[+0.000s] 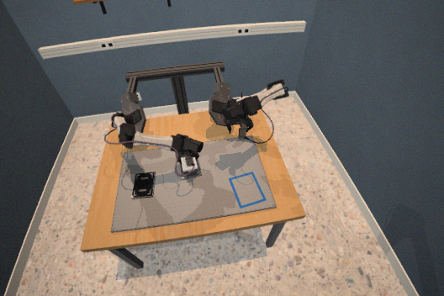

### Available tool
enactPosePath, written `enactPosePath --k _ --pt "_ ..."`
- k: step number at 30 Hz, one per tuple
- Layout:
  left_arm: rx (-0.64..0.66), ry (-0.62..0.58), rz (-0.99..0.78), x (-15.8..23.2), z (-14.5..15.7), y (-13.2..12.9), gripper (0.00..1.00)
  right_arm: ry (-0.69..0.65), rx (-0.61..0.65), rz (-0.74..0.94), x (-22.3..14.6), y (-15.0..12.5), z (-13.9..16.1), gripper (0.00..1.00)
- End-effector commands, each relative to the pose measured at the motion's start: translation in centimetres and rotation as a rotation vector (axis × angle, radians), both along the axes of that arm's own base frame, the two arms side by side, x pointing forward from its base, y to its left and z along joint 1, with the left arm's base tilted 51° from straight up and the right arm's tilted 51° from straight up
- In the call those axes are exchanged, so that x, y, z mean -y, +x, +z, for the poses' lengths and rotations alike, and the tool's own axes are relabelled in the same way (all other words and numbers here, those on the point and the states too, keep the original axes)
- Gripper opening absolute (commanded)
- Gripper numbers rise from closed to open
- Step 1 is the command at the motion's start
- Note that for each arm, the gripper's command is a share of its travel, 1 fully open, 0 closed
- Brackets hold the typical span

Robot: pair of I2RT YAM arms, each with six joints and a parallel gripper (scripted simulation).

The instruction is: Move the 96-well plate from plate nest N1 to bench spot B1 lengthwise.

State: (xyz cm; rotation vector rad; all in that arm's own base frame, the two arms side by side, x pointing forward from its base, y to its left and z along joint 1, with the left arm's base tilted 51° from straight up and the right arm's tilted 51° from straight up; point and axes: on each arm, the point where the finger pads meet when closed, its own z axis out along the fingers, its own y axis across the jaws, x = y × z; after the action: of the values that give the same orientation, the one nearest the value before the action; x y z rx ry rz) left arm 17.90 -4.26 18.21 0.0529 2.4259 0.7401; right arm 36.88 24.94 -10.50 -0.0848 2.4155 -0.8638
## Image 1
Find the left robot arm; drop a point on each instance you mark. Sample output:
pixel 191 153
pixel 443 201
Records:
pixel 250 105

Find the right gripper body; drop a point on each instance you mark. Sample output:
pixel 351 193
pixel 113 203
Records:
pixel 188 155

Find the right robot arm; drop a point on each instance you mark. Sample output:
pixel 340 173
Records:
pixel 127 131

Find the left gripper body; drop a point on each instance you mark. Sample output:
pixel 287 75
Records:
pixel 243 121

